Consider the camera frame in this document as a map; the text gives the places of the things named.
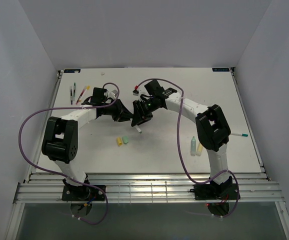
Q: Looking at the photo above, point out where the green highlighter cap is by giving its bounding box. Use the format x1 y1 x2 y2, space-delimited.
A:
122 136 129 144

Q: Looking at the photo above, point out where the red yellow thin pen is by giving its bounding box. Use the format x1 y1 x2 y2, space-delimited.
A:
75 85 90 105

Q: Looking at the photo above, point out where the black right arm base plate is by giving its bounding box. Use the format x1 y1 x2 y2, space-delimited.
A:
189 184 241 200

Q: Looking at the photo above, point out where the green capped thin pen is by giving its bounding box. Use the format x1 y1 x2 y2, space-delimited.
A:
73 82 76 96

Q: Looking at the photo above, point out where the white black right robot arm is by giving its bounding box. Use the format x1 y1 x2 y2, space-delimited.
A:
131 86 240 200

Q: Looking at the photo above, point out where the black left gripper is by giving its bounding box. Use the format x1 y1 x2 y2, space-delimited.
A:
101 98 133 123

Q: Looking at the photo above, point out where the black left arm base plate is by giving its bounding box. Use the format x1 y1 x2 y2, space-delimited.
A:
61 185 106 202

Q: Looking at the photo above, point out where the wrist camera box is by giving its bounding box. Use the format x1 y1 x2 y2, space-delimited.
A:
144 79 165 96
90 87 108 104

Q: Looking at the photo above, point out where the white green thin pen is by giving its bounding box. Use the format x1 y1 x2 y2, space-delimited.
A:
135 125 142 134

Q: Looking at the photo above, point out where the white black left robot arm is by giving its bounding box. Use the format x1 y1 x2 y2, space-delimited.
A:
41 96 133 200

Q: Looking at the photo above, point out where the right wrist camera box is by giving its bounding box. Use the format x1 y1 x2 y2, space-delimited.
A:
144 79 165 96

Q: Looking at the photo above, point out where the yellow highlighter pen body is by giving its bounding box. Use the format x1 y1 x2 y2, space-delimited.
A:
196 143 204 156

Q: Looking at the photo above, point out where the left blue corner label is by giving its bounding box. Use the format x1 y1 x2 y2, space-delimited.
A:
63 69 81 74

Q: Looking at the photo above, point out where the black thin pen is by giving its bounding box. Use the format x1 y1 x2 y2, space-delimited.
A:
69 86 73 105

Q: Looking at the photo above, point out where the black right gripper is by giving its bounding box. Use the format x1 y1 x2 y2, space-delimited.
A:
131 96 159 127

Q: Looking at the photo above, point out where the green highlighter pen body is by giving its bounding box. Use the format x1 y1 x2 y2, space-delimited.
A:
190 136 197 156

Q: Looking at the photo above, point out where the yellow highlighter cap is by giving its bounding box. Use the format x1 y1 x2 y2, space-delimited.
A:
116 137 123 147

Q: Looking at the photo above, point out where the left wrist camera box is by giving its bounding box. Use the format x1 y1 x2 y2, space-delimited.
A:
90 87 108 104

